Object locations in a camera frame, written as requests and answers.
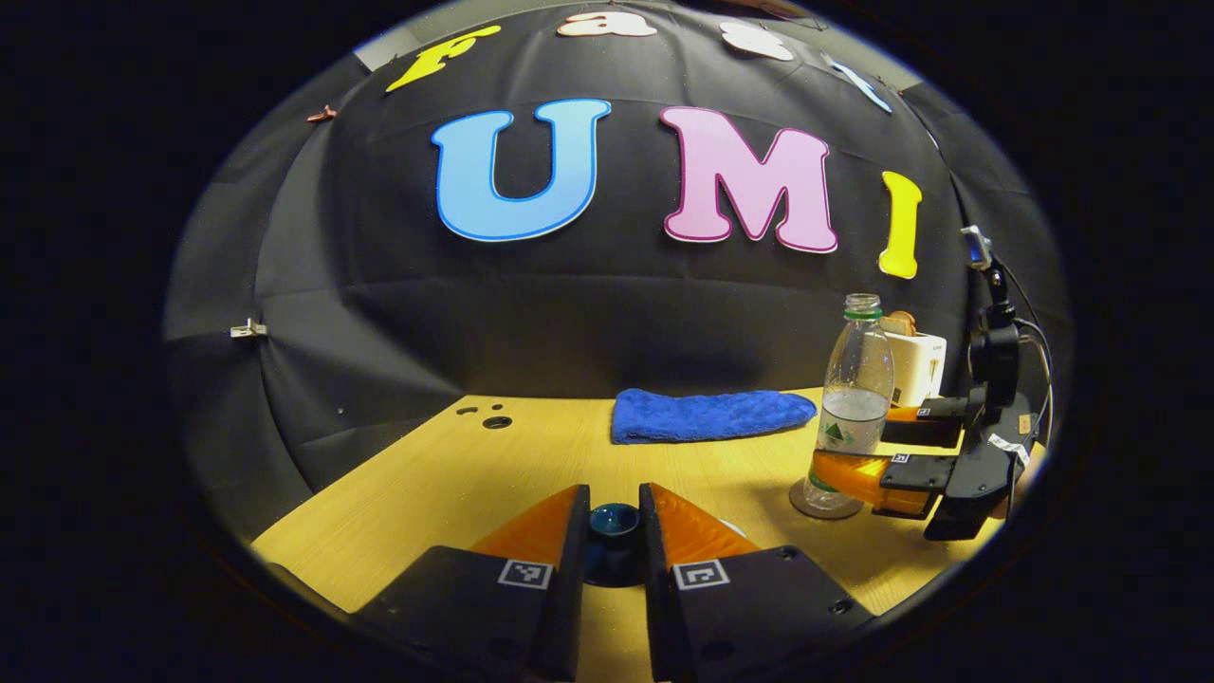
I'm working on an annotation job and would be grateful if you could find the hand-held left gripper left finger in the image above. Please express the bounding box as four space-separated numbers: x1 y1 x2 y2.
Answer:
349 483 592 683

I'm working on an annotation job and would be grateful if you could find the clear plastic water bottle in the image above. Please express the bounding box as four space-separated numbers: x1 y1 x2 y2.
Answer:
803 293 895 513

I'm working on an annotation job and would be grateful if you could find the black backdrop cloth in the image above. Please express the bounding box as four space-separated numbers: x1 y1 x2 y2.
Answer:
161 0 1073 518

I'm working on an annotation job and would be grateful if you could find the blue towel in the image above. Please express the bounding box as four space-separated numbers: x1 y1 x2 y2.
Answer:
611 388 818 446

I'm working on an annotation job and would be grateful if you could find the black cable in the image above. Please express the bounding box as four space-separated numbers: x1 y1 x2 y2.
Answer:
1001 266 1056 447

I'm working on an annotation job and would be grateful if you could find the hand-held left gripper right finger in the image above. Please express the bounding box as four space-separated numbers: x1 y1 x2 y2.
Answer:
637 481 875 683

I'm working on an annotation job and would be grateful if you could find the white toaster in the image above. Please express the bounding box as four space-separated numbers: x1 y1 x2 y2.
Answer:
882 318 947 409

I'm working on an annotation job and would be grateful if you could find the round brown coaster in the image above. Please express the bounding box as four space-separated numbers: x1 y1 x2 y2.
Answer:
789 477 866 521

